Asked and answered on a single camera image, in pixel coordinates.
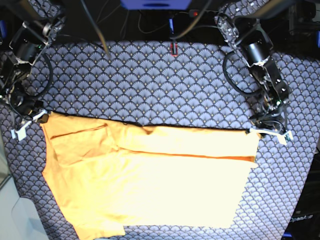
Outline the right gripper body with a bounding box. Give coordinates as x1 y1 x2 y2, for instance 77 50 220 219
7 95 43 120

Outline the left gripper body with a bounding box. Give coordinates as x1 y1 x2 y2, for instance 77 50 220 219
251 105 288 132

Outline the yellow T-shirt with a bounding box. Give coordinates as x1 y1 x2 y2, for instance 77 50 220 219
41 113 260 240

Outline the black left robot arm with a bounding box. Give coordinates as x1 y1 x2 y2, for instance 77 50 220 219
216 0 294 145

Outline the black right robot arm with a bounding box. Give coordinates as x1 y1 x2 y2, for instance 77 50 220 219
0 0 66 141

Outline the blue fan-pattern tablecloth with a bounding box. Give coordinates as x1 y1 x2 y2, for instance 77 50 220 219
0 0 320 240

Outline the red black table clamp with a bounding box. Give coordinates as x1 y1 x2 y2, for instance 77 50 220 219
170 41 179 57

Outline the black power strip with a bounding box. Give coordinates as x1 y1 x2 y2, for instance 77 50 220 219
187 9 218 18

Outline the blue base camera mount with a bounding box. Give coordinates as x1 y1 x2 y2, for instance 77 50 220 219
120 0 192 10

